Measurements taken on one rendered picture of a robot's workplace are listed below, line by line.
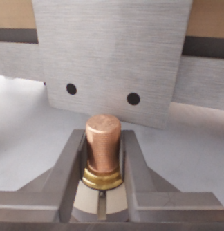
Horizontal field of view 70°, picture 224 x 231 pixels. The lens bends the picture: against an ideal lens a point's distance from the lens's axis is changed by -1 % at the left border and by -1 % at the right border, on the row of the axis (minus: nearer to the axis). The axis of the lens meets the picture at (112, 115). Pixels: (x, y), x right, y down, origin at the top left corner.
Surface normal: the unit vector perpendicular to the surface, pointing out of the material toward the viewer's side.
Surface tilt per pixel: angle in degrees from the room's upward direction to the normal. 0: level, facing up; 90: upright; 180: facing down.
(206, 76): 90
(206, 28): 90
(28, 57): 90
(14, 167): 180
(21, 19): 90
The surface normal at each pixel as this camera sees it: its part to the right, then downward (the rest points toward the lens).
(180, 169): 0.03, -0.87
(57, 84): -0.33, 0.46
